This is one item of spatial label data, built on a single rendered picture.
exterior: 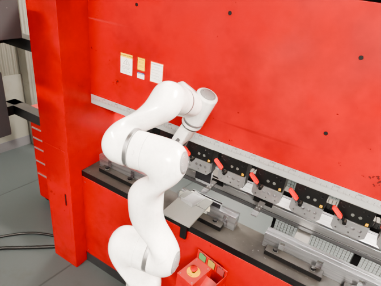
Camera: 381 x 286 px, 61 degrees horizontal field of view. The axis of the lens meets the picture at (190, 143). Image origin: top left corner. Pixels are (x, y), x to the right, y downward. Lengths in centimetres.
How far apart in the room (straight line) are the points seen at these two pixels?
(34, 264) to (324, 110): 241
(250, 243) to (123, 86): 115
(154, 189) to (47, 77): 141
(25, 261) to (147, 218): 217
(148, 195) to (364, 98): 95
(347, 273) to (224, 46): 124
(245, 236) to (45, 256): 172
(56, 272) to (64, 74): 157
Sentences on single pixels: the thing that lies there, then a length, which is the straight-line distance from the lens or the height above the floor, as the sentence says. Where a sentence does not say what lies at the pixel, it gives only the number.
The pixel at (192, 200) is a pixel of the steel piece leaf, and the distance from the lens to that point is 190.
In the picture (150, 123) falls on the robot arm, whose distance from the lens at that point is 84.
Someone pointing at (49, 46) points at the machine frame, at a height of 171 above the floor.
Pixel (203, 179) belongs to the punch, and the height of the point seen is 112.
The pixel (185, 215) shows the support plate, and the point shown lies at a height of 100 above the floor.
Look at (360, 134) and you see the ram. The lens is 148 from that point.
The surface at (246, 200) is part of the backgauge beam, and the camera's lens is 211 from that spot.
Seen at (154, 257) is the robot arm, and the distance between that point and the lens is 101.
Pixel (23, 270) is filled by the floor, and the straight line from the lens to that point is 296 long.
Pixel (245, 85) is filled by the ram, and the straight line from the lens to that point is 154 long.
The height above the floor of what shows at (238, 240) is 88.
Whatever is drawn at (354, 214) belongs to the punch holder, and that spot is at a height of 130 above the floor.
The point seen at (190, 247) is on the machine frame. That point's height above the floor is 72.
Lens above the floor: 217
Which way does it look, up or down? 28 degrees down
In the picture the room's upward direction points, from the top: 7 degrees clockwise
